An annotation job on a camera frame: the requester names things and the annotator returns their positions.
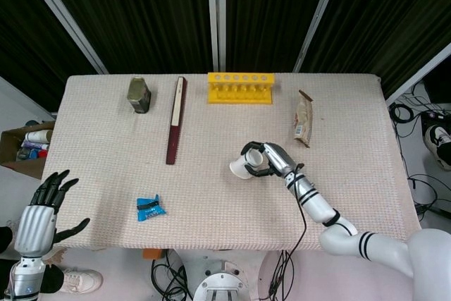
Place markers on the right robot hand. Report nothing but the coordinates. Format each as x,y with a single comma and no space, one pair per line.
280,158

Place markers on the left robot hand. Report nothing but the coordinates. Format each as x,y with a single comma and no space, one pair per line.
34,221

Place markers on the white paper cup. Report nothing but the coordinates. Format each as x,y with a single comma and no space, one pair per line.
246,166

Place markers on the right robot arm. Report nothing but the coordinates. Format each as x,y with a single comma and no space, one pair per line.
338,223

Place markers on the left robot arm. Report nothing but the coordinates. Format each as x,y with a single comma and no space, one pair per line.
23,278

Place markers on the robot base column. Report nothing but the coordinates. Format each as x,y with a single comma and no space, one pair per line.
221,283

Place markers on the brown snack wrapper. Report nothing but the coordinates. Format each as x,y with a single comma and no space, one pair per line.
303,121

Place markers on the cardboard box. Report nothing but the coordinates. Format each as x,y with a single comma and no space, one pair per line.
21,163

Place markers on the pink woven tablecloth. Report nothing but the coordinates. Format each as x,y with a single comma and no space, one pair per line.
211,188

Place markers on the yellow test tube rack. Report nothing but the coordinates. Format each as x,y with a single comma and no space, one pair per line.
240,89

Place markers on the white bottle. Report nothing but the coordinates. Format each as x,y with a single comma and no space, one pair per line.
38,135

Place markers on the blue snack packet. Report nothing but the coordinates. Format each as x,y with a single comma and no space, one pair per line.
151,208

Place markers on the orange device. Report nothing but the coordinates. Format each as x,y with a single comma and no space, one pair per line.
152,254

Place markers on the olive metal tin can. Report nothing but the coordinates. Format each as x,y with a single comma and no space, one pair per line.
139,94

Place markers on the black and white sneaker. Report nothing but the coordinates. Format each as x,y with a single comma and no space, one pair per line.
438,142

